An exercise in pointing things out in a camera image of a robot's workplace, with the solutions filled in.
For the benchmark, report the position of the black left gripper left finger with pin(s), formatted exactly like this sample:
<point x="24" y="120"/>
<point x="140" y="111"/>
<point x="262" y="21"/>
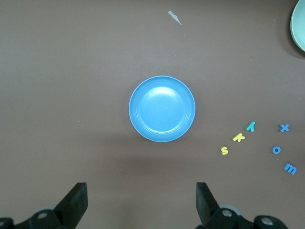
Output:
<point x="69" y="205"/>

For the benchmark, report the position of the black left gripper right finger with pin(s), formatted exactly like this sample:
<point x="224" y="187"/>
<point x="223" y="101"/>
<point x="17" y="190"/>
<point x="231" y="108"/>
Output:
<point x="207" y="207"/>

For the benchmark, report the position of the yellow foam letter s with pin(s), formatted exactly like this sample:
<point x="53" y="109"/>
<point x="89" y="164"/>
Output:
<point x="224" y="150"/>

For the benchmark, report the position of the yellow foam letter k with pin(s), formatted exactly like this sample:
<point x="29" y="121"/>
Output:
<point x="238" y="137"/>

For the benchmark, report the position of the teal foam letter y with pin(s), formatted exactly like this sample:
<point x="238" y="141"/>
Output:
<point x="250" y="127"/>

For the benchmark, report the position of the blue foam letter o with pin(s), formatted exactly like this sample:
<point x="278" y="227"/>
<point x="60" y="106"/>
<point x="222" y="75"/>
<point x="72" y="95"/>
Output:
<point x="273" y="149"/>

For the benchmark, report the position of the blue foam letter m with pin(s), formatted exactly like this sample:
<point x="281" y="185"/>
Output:
<point x="290" y="168"/>

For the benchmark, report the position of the blue plate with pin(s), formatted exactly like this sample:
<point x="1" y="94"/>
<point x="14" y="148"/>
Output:
<point x="162" y="109"/>

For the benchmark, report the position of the blue foam letter x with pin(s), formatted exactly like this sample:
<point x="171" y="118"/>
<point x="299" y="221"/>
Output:
<point x="284" y="128"/>

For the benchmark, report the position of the brown table cover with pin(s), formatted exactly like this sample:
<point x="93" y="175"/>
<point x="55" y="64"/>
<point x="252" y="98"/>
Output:
<point x="47" y="71"/>

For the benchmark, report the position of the white tape scrap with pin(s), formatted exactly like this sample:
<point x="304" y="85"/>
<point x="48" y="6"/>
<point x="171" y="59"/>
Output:
<point x="175" y="17"/>

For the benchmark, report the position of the green plate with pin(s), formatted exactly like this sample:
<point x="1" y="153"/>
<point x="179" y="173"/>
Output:
<point x="299" y="26"/>

